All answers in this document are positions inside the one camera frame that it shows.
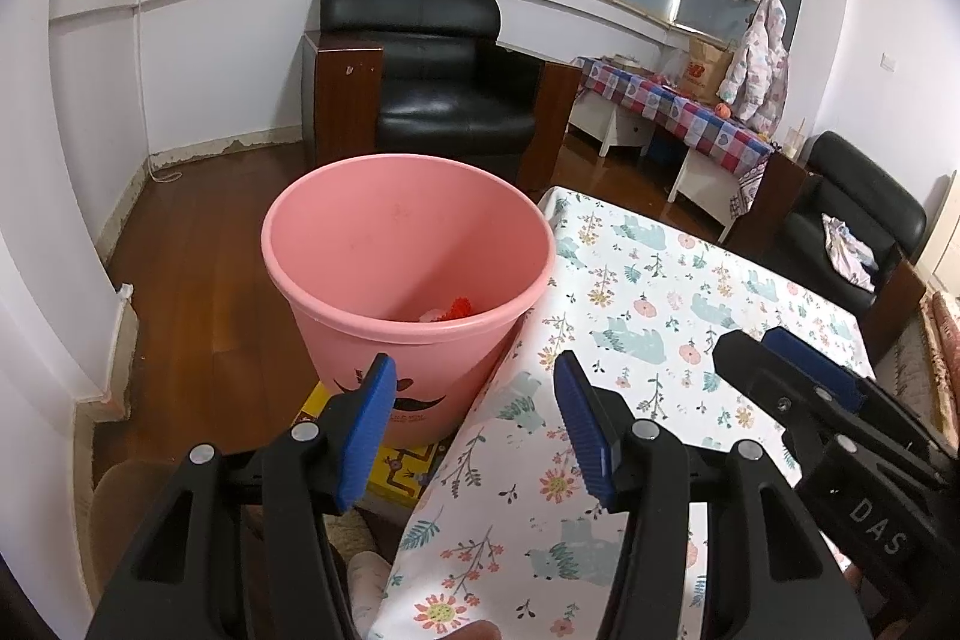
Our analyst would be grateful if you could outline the pink child's jacket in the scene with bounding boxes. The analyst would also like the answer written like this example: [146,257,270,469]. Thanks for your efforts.
[718,0,792,135]

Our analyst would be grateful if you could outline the checkered tablecloth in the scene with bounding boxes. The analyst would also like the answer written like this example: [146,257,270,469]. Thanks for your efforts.
[574,56,773,214]

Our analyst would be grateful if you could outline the brown printed blanket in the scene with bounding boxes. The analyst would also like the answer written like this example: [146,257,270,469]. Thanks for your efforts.
[919,287,960,431]

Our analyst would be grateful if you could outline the large black leather armchair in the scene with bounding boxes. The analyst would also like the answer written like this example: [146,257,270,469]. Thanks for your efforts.
[304,0,584,195]

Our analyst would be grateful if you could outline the beige round seat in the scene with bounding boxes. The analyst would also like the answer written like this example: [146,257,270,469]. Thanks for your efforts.
[91,458,185,536]

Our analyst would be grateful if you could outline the white desk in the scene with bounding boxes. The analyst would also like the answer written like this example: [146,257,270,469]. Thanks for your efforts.
[566,96,751,244]

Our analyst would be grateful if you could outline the floral tablecloth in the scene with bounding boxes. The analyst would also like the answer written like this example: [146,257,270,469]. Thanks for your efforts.
[367,185,878,640]

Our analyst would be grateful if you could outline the small black leather armchair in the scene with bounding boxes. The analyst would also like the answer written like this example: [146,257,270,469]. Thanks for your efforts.
[739,131,931,348]

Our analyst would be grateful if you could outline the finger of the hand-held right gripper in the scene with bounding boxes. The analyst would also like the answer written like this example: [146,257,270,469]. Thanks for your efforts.
[712,330,863,453]
[761,326,953,483]

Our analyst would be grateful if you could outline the brown paper bag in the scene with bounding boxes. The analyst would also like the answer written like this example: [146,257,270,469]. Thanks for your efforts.
[679,38,736,105]

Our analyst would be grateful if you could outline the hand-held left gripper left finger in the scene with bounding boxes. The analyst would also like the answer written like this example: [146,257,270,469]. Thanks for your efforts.
[86,353,398,640]

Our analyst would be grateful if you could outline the yellow cardboard box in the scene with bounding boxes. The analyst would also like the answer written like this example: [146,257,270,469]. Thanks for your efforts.
[291,381,451,502]

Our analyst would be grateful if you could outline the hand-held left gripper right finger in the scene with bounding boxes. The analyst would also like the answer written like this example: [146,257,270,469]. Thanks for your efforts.
[553,351,841,640]

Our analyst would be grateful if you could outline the pink plastic bucket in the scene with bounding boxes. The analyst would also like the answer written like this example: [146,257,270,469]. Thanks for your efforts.
[261,155,557,444]

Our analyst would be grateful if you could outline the white headboard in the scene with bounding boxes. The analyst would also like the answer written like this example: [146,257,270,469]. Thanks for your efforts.
[919,171,960,281]

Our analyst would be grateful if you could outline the printed cloth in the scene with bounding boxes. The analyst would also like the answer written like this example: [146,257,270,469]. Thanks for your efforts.
[821,212,878,292]

